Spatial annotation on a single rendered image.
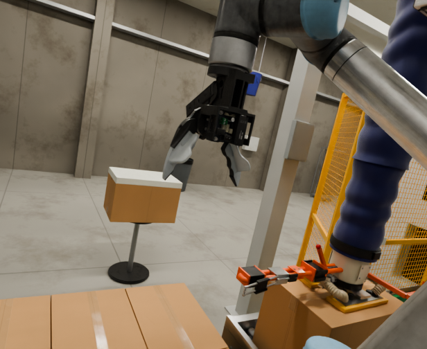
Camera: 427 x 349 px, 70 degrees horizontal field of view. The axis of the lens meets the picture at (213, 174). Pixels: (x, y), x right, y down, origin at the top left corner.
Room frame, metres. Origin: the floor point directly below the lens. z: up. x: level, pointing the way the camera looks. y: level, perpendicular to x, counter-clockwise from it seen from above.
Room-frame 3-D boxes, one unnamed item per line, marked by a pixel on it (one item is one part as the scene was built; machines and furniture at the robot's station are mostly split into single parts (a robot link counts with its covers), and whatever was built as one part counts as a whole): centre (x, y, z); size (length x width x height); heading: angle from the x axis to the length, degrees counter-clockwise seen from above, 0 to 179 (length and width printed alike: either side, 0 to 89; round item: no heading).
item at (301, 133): (2.40, -0.61, 1.62); 0.20 x 0.05 x 0.30; 120
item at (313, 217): (2.36, -0.93, 1.05); 0.87 x 0.10 x 2.10; 172
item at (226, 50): (0.53, 0.01, 1.74); 0.08 x 0.08 x 0.05
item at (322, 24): (0.49, -0.09, 1.82); 0.11 x 0.11 x 0.08; 61
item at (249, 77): (0.52, 0.01, 1.66); 0.09 x 0.08 x 0.12; 31
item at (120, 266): (2.79, 0.62, 0.31); 0.40 x 0.40 x 0.62
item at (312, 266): (1.28, -0.53, 1.08); 0.10 x 0.08 x 0.06; 32
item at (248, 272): (1.11, -0.22, 1.08); 0.08 x 0.07 x 0.05; 122
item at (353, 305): (1.33, -0.79, 0.97); 0.34 x 0.10 x 0.05; 122
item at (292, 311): (1.41, -0.73, 0.75); 0.60 x 0.40 x 0.40; 120
